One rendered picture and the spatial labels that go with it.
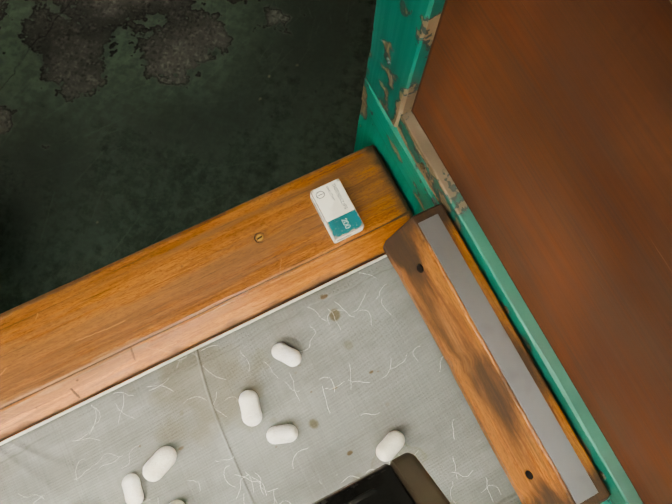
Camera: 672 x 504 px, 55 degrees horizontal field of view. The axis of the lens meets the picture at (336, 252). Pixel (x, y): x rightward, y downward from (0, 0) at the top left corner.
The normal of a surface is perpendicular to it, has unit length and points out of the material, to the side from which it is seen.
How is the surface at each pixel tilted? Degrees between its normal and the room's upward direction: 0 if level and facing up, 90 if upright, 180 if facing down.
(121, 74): 0
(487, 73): 90
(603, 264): 90
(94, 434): 0
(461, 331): 67
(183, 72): 0
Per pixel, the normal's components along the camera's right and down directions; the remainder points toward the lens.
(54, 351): 0.04, -0.27
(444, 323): -0.81, 0.29
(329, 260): 0.35, 0.42
